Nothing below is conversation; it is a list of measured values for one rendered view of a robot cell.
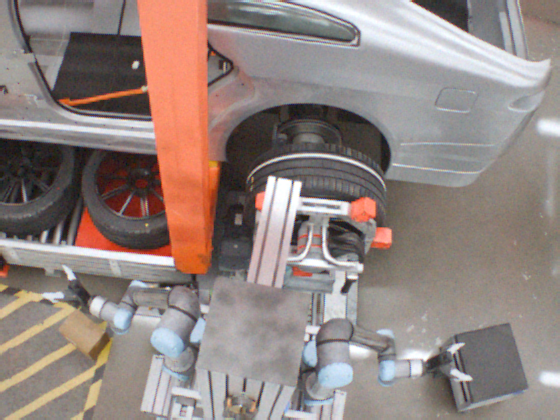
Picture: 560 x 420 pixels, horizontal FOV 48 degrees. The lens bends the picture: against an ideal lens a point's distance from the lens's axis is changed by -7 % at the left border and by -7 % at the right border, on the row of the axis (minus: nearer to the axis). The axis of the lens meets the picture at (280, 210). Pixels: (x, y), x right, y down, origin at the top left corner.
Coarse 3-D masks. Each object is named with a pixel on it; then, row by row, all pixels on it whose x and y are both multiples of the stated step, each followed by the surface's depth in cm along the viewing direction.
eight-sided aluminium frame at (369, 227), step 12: (300, 204) 282; (312, 204) 285; (324, 204) 284; (336, 204) 284; (348, 204) 285; (336, 216) 284; (348, 216) 283; (360, 228) 293; (372, 228) 295; (288, 252) 326; (336, 252) 328; (348, 252) 319
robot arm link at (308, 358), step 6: (312, 342) 264; (306, 348) 262; (312, 348) 262; (306, 354) 260; (312, 354) 261; (306, 360) 259; (312, 360) 259; (306, 366) 261; (312, 366) 259; (306, 372) 260
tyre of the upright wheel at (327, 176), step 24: (312, 144) 290; (264, 168) 297; (288, 168) 288; (312, 168) 285; (336, 168) 285; (360, 168) 291; (312, 192) 284; (336, 192) 283; (360, 192) 286; (384, 192) 306; (384, 216) 302
